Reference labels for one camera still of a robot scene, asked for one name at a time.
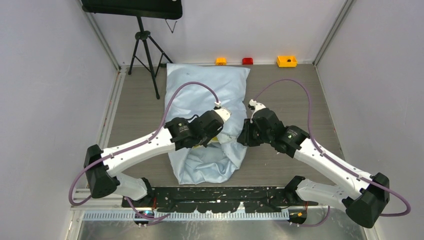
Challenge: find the light blue pillowcase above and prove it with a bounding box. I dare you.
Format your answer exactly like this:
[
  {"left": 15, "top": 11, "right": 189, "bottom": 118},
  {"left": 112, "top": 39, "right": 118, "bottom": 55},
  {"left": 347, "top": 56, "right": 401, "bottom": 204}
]
[{"left": 164, "top": 64, "right": 250, "bottom": 185}]

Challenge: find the white pillow with yellow trim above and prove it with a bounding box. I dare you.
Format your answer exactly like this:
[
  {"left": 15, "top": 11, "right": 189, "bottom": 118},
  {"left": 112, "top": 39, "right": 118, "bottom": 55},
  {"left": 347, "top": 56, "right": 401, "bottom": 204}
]
[{"left": 193, "top": 106, "right": 247, "bottom": 148}]

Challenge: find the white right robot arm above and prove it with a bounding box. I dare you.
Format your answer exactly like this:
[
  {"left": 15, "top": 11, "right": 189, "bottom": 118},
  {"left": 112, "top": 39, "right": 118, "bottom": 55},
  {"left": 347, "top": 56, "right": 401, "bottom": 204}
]
[{"left": 237, "top": 105, "right": 390, "bottom": 229}]

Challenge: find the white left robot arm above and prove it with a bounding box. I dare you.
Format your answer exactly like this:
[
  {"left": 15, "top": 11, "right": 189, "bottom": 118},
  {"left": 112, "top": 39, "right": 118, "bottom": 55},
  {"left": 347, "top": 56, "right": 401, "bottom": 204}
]
[{"left": 84, "top": 107, "right": 231, "bottom": 207}]

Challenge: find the yellow open box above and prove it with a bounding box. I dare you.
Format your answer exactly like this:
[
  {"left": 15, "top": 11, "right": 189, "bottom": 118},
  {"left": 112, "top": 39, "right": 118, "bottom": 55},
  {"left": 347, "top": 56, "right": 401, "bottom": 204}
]
[{"left": 276, "top": 55, "right": 298, "bottom": 68}]

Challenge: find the small red block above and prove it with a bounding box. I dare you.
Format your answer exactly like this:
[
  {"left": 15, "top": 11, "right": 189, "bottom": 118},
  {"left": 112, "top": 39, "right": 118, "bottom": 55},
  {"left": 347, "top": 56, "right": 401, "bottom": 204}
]
[{"left": 242, "top": 57, "right": 254, "bottom": 65}]

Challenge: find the small orange block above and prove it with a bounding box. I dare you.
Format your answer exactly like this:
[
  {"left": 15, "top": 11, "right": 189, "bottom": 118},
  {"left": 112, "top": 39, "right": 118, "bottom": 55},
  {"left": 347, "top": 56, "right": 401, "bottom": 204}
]
[{"left": 215, "top": 57, "right": 227, "bottom": 66}]

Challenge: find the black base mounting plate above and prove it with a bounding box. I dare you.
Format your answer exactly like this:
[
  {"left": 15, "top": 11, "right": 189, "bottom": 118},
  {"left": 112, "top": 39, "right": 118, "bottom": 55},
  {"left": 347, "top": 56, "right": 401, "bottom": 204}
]
[{"left": 132, "top": 186, "right": 306, "bottom": 214}]

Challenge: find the black tripod stand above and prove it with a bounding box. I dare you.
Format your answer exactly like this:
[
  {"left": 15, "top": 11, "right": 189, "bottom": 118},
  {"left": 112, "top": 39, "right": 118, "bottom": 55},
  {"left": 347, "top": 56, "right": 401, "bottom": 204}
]
[{"left": 127, "top": 16, "right": 174, "bottom": 100}]

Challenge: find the black panel on tripod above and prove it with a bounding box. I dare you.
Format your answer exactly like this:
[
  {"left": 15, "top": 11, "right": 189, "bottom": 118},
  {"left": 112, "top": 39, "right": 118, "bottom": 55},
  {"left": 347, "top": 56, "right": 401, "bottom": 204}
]
[{"left": 81, "top": 0, "right": 183, "bottom": 20}]

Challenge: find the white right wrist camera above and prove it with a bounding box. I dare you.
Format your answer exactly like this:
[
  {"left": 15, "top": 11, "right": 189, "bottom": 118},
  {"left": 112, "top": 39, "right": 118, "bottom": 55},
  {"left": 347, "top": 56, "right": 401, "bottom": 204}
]
[{"left": 248, "top": 99, "right": 267, "bottom": 123}]

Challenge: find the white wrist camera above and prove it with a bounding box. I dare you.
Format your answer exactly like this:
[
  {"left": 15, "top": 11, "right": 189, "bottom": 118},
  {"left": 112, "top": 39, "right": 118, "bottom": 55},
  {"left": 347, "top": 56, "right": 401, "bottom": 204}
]
[
  {"left": 213, "top": 101, "right": 231, "bottom": 123},
  {"left": 248, "top": 99, "right": 267, "bottom": 123}
]

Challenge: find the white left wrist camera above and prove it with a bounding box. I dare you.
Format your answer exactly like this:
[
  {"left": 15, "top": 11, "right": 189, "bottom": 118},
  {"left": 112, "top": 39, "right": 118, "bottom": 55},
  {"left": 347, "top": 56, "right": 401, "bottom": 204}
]
[{"left": 213, "top": 101, "right": 231, "bottom": 123}]

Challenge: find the aluminium rail at front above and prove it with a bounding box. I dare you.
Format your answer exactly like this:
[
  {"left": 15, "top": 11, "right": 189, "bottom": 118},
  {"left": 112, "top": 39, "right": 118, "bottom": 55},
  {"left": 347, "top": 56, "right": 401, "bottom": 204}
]
[{"left": 70, "top": 185, "right": 369, "bottom": 222}]

